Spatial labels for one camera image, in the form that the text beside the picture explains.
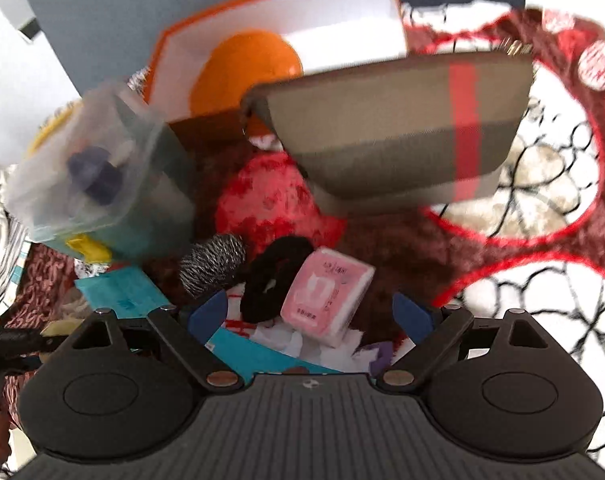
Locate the steel wool scrubber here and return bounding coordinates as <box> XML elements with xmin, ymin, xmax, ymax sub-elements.
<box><xmin>179</xmin><ymin>234</ymin><xmax>246</xmax><ymax>299</ymax></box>

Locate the black fuzzy scrunchie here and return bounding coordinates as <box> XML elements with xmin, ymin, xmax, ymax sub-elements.
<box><xmin>240</xmin><ymin>235</ymin><xmax>315</xmax><ymax>324</ymax></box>

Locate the pink tissue packet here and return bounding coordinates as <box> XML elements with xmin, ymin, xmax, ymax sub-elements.
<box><xmin>281</xmin><ymin>247</ymin><xmax>375</xmax><ymax>348</ymax></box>

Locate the orange silicone honeycomb mat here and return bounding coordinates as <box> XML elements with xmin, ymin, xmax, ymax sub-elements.
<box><xmin>190</xmin><ymin>29</ymin><xmax>303</xmax><ymax>117</ymax></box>

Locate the purple microfibre towel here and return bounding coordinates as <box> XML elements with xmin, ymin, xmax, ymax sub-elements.
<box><xmin>365</xmin><ymin>341</ymin><xmax>394</xmax><ymax>377</ymax></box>

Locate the white plush toy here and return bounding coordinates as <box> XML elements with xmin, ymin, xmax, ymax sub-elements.
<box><xmin>221</xmin><ymin>284</ymin><xmax>414</xmax><ymax>374</ymax></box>

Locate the teal tissue packet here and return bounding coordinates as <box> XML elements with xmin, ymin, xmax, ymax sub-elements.
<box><xmin>75</xmin><ymin>266</ymin><xmax>170</xmax><ymax>318</ymax></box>

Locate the clear plastic toolbox yellow latch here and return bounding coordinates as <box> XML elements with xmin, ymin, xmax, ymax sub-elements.
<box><xmin>6</xmin><ymin>82</ymin><xmax>195</xmax><ymax>263</ymax></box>

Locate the grey plaid zipper pouch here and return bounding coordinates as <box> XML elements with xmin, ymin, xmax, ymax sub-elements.
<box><xmin>243</xmin><ymin>50</ymin><xmax>534</xmax><ymax>217</ymax></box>

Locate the orange white cardboard box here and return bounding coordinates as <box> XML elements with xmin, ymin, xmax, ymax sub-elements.
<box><xmin>144</xmin><ymin>0</ymin><xmax>408</xmax><ymax>122</ymax></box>

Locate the grey sofa backrest cushion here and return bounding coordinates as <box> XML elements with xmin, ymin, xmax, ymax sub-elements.
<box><xmin>12</xmin><ymin>0</ymin><xmax>288</xmax><ymax>97</ymax></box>

